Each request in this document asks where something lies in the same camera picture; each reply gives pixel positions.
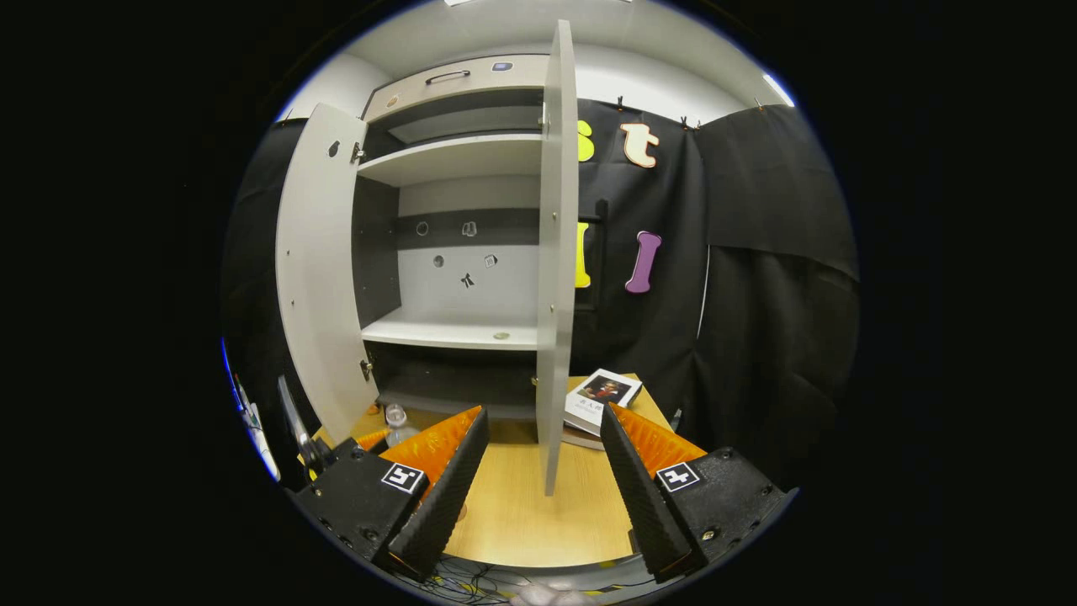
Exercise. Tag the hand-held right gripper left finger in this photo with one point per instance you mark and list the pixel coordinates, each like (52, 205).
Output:
(437, 505)

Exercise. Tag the white cabinet door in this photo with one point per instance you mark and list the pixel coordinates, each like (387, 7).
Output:
(324, 278)
(555, 252)

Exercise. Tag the black backdrop cloth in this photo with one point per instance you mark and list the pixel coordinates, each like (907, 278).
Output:
(757, 295)

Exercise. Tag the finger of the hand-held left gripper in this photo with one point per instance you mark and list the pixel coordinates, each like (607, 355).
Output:
(374, 438)

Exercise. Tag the white cabinet drawer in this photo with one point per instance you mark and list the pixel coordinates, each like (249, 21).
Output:
(471, 84)

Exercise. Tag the brown book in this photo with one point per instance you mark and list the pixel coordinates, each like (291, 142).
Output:
(580, 439)

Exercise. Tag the white cabinet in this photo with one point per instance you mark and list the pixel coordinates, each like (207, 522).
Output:
(454, 286)

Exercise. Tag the green label plastic bottle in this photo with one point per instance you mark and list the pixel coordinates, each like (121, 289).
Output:
(397, 421)

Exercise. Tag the white book with portrait cover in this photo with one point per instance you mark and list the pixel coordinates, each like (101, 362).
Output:
(593, 402)

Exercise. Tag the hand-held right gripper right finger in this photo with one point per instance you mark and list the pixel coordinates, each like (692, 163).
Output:
(641, 497)

